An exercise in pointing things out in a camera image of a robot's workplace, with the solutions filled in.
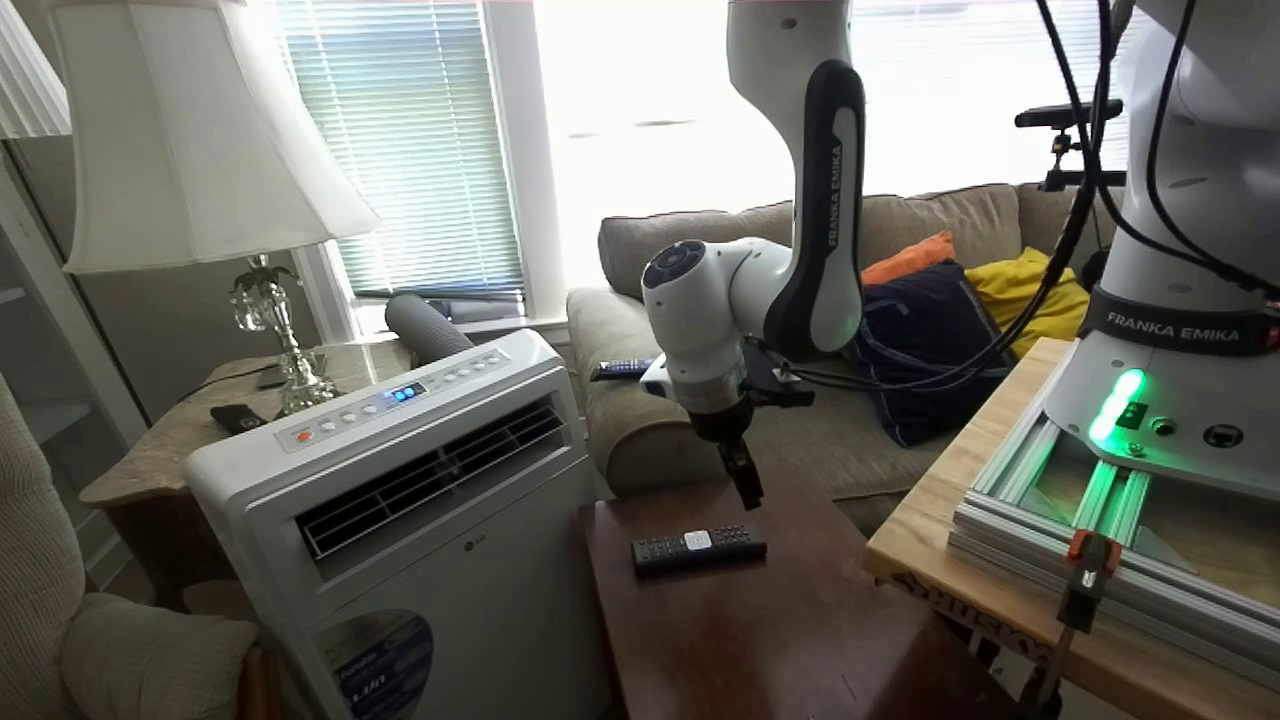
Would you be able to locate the orange throw pillow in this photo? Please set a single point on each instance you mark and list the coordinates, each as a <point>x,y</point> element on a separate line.
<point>913,258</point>

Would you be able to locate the dark wooden side table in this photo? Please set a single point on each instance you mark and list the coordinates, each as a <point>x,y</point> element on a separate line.
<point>804,632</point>

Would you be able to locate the navy blue throw pillow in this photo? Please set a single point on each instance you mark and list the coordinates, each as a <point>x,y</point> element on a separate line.
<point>930,355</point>

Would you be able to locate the white shade table lamp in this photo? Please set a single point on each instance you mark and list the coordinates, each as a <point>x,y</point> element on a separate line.
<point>191,150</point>

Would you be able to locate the white portable air conditioner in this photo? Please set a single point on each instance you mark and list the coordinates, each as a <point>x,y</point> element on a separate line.
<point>503,616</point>

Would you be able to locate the yellow blanket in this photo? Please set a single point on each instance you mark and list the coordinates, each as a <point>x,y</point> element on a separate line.
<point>1007,290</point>

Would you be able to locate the black device on end table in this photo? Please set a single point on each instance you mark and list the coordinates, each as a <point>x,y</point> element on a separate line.
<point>239,417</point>

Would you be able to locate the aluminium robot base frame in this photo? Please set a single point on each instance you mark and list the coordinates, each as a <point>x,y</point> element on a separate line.
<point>1196,568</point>

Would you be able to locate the beige fabric sofa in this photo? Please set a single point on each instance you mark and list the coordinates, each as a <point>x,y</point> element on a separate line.
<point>644,443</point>

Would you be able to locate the orange black clamp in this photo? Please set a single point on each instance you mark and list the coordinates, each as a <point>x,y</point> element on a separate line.
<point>1095,561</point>

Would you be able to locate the brown lamp end table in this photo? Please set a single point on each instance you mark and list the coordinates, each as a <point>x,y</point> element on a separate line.
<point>310,515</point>

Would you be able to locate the light wooden robot table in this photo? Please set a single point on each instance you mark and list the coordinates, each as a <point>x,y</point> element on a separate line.
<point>1115,663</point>

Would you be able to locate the black camera tripod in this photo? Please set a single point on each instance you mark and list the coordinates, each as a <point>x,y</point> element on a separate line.
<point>1062,120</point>

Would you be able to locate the white window blinds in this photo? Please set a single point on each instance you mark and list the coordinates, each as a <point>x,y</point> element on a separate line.
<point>404,106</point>

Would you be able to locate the beige armchair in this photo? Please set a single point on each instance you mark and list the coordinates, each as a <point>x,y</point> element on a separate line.
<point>75,652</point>

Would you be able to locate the black remote on armrest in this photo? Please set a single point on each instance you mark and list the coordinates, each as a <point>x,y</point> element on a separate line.
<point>623,369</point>

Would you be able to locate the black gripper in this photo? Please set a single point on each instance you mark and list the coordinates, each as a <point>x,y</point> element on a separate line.
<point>726,426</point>

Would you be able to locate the black remote with white label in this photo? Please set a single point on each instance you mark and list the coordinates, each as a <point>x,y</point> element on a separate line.
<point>696,549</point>

